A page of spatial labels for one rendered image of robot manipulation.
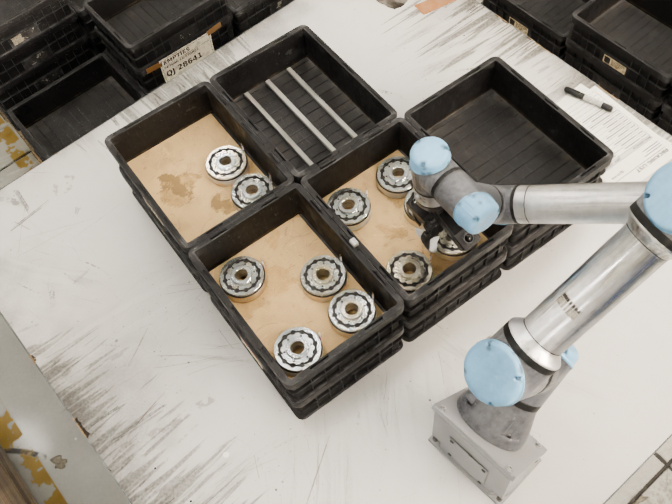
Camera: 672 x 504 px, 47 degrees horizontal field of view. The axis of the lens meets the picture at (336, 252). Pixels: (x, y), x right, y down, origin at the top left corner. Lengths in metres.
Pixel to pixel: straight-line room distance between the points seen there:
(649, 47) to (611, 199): 1.51
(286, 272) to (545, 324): 0.67
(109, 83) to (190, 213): 1.23
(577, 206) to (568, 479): 0.60
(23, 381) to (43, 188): 0.81
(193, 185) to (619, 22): 1.66
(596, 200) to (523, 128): 0.59
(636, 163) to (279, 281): 0.98
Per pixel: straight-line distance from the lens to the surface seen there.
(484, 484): 1.68
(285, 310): 1.72
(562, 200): 1.46
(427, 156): 1.43
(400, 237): 1.79
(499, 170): 1.91
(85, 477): 2.62
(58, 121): 2.99
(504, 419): 1.52
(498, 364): 1.34
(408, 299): 1.60
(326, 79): 2.09
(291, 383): 1.54
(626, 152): 2.16
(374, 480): 1.71
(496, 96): 2.05
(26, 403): 2.78
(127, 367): 1.90
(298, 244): 1.80
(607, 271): 1.29
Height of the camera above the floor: 2.36
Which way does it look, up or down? 60 degrees down
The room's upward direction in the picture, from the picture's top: 8 degrees counter-clockwise
